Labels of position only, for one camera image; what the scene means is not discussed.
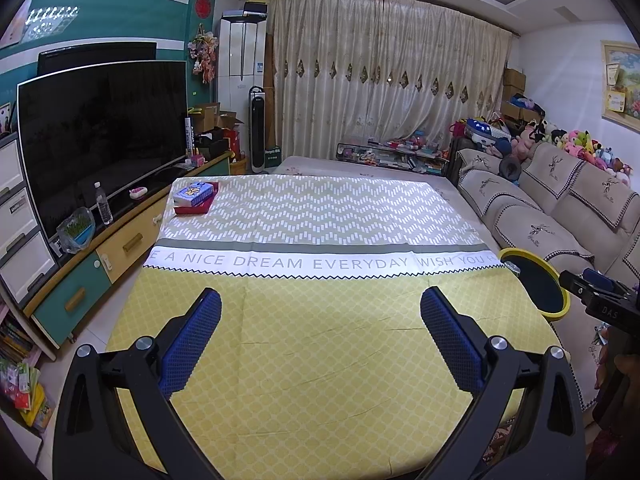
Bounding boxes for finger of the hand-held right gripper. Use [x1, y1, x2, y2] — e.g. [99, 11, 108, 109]
[582, 268, 621, 293]
[558, 270, 598, 308]

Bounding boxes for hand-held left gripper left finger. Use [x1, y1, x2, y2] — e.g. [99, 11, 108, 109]
[52, 287, 223, 480]

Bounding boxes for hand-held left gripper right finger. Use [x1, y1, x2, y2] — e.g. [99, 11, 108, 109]
[415, 287, 587, 480]

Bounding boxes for yellow rimmed dark bin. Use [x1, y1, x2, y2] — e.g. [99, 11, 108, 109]
[498, 247, 572, 322]

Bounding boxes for beige sofa with checkered covers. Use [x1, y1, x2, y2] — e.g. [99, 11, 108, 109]
[452, 140, 640, 411]

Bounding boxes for patterned rug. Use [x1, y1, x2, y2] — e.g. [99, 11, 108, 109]
[492, 405, 526, 480]

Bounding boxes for teal and yellow TV cabinet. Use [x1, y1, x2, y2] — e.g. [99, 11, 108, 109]
[22, 149, 236, 361]

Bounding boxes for yellow and grey printed tablecloth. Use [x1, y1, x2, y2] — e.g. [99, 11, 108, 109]
[105, 172, 563, 480]

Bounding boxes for dark round cushion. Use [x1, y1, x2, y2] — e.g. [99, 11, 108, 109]
[500, 154, 523, 181]

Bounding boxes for pile of plush toys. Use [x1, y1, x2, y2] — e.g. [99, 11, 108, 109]
[517, 120, 633, 186]

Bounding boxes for blue box with star print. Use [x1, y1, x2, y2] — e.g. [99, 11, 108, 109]
[172, 181, 213, 207]

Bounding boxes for clear water bottle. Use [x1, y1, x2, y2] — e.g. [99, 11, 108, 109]
[94, 181, 114, 226]

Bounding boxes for clear plastic bag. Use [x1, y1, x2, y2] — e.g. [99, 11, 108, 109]
[56, 206, 96, 254]

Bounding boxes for pile of books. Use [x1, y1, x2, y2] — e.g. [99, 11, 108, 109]
[0, 310, 56, 433]

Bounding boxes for blue and white star bag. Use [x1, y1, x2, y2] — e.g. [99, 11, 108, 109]
[462, 117, 511, 143]

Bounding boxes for white plastic drawer unit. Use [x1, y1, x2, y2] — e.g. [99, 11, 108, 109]
[0, 132, 58, 306]

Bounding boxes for cluttered glass coffee table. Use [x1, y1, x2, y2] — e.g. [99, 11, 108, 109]
[336, 137, 451, 176]

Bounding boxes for black bag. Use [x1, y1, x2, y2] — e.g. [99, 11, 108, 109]
[195, 130, 231, 158]

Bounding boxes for stack of cardboard boxes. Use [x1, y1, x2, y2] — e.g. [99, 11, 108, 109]
[500, 67, 538, 121]

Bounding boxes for black and white tower fan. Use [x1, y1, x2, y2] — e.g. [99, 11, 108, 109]
[248, 86, 268, 173]

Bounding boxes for large curved black television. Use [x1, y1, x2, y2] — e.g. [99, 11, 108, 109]
[17, 60, 188, 241]

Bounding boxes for open cardboard boxes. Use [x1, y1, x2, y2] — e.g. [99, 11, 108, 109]
[189, 102, 246, 133]

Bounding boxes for tall brown board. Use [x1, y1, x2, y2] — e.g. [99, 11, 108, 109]
[264, 35, 281, 151]

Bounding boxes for cream embroidered curtain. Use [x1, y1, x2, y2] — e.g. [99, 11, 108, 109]
[265, 0, 513, 163]

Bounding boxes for hanging flower decoration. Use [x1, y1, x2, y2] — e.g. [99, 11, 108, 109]
[187, 25, 221, 85]

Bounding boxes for dark flat boxes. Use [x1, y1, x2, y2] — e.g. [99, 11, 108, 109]
[222, 2, 268, 22]

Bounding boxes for framed wall picture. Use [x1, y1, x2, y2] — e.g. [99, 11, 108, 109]
[600, 40, 640, 133]

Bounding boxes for crystal wall light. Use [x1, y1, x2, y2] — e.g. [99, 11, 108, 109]
[22, 6, 81, 41]

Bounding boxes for pink wall poster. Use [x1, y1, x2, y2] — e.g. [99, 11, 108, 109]
[0, 12, 31, 48]

